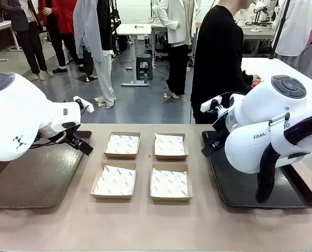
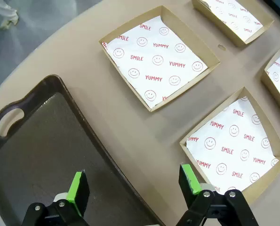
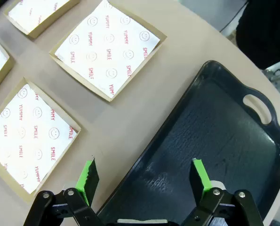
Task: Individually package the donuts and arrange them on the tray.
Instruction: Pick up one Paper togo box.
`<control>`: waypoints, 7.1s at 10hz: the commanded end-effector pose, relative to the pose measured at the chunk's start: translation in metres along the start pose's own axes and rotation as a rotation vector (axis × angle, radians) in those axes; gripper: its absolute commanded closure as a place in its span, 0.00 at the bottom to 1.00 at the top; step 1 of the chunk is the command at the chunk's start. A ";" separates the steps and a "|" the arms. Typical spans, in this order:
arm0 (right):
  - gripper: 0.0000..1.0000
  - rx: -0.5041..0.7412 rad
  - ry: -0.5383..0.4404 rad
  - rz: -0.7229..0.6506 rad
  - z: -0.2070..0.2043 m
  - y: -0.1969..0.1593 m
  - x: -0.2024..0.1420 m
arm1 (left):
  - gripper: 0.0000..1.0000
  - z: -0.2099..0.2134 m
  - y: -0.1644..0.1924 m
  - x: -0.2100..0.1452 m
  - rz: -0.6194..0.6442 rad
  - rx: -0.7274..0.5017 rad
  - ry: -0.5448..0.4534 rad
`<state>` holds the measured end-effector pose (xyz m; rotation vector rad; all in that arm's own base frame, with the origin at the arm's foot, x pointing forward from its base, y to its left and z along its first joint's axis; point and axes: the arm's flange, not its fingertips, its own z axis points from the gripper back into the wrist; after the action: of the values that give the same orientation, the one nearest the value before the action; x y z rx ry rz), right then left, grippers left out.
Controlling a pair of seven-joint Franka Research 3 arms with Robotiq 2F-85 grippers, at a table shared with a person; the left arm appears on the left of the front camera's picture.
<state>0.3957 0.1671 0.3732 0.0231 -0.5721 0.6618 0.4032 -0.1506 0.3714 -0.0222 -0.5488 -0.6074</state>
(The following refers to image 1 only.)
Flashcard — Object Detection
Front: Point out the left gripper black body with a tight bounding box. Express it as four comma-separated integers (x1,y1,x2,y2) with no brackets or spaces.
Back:
63,129,86,151

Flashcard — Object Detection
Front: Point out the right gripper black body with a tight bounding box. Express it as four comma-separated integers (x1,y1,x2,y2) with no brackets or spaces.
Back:
209,119,229,151

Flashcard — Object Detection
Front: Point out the white printed paper liner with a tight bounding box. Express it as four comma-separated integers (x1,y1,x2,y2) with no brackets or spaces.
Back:
155,133,186,156
93,164,137,196
105,133,140,155
150,167,189,197

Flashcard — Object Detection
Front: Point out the kraft paper box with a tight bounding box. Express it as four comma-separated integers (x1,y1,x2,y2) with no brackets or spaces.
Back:
103,131,141,160
154,132,189,161
90,161,138,200
149,163,193,202

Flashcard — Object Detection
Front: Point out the large brown plastic tray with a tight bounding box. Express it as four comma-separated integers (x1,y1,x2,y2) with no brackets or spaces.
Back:
0,130,93,209

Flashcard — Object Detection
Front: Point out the large black plastic tray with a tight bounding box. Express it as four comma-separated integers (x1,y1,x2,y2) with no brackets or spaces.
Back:
201,130,312,209

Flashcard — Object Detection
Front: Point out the cardboard scrap on floor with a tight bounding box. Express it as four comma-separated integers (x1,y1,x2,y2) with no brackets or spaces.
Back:
92,96,106,108

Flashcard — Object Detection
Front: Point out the white trousers mannequin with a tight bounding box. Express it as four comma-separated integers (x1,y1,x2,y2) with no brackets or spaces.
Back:
92,51,116,110

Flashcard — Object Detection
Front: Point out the person in black cardigan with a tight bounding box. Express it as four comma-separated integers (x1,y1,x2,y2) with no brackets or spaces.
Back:
190,0,261,124

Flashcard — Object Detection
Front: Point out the grey plastic stool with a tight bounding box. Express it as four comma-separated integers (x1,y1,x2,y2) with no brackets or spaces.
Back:
136,54,154,81

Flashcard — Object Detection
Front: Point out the white blazer mannequin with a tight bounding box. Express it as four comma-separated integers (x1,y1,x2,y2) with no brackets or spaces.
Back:
157,0,198,100

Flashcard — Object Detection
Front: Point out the grey workbench table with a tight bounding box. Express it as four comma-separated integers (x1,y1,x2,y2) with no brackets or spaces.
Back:
236,22,277,57

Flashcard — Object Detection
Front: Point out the red outfit mannequin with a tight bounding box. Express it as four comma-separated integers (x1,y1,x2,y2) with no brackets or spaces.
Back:
38,0,79,74

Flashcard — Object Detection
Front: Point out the hanging grey shirt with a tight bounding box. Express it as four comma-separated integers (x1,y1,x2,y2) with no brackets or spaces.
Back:
73,0,112,64

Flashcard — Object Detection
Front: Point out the dark suit mannequin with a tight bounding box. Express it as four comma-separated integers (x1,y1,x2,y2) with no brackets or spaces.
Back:
0,0,54,81

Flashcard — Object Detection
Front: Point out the hanging black garment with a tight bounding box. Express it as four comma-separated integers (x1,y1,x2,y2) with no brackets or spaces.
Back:
96,0,114,52

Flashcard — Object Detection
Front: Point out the black stand pole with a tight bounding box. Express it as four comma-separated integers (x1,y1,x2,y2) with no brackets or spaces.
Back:
268,0,290,60

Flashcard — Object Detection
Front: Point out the white standing desk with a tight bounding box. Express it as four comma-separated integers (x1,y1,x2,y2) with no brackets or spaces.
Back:
117,23,153,87

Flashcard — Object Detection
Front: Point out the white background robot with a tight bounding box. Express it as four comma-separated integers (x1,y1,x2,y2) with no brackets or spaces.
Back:
246,0,277,26

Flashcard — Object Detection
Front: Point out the hanging white garment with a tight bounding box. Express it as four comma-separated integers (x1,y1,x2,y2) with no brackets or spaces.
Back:
275,0,312,57

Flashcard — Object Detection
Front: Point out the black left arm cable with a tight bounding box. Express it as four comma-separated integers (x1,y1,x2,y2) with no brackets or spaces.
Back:
28,132,67,148

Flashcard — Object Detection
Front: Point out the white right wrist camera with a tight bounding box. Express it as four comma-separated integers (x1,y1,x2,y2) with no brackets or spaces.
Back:
200,96,222,113

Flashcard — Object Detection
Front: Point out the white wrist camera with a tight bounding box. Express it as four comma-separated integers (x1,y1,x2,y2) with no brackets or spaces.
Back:
200,96,222,113
73,96,94,113

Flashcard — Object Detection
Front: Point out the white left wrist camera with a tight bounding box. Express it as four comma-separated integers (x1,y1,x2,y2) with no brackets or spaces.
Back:
73,96,94,113

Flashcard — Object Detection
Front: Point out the square mannequin base plate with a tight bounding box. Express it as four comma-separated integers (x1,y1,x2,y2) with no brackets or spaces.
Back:
74,74,99,82

